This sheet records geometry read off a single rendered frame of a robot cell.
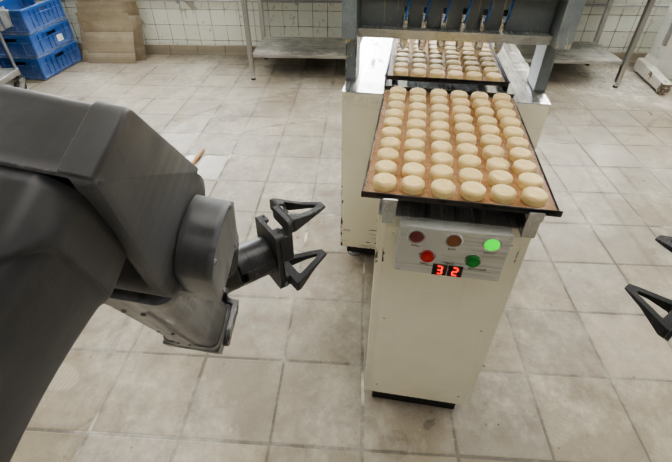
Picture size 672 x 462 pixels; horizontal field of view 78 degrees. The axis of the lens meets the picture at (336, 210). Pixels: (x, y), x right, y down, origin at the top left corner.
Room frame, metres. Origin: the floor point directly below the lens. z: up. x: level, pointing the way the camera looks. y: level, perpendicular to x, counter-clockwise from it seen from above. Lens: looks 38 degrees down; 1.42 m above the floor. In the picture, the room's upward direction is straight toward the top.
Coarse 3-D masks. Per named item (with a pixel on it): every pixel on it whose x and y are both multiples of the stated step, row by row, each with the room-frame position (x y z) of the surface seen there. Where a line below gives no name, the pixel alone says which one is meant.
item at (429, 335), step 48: (384, 240) 0.73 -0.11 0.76; (528, 240) 0.68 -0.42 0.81; (384, 288) 0.72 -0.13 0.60; (432, 288) 0.70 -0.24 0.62; (480, 288) 0.69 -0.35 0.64; (384, 336) 0.72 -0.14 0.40; (432, 336) 0.70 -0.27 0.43; (480, 336) 0.68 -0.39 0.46; (384, 384) 0.72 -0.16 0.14; (432, 384) 0.69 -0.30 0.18
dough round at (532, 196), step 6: (522, 192) 0.70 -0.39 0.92; (528, 192) 0.69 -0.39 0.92; (534, 192) 0.69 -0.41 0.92; (540, 192) 0.69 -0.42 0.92; (546, 192) 0.69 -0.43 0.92; (522, 198) 0.69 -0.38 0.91; (528, 198) 0.68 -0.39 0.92; (534, 198) 0.67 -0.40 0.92; (540, 198) 0.67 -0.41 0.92; (546, 198) 0.68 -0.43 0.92; (528, 204) 0.68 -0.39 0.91; (534, 204) 0.67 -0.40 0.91; (540, 204) 0.67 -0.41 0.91
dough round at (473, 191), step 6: (462, 186) 0.72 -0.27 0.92; (468, 186) 0.72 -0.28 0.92; (474, 186) 0.72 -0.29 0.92; (480, 186) 0.72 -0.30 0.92; (462, 192) 0.71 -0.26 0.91; (468, 192) 0.70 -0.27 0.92; (474, 192) 0.69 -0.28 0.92; (480, 192) 0.69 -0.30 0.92; (468, 198) 0.69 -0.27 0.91; (474, 198) 0.69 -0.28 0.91; (480, 198) 0.69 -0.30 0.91
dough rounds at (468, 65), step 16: (400, 48) 1.67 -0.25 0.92; (416, 48) 1.68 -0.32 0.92; (432, 48) 1.67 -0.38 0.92; (448, 48) 1.67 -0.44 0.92; (464, 48) 1.67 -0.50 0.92; (400, 64) 1.48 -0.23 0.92; (416, 64) 1.48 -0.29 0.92; (432, 64) 1.48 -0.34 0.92; (448, 64) 1.50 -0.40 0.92; (464, 64) 1.50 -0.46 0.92; (480, 64) 1.54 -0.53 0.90; (496, 64) 1.54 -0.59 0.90; (496, 80) 1.36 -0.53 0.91
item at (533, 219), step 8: (480, 88) 1.43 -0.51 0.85; (488, 88) 1.31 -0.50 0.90; (520, 216) 0.69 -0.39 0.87; (528, 216) 0.65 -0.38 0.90; (536, 216) 0.64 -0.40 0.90; (544, 216) 0.64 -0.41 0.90; (520, 224) 0.67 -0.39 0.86; (528, 224) 0.65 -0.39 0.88; (536, 224) 0.65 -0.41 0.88; (520, 232) 0.66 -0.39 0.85; (528, 232) 0.65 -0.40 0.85; (536, 232) 0.65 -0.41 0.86
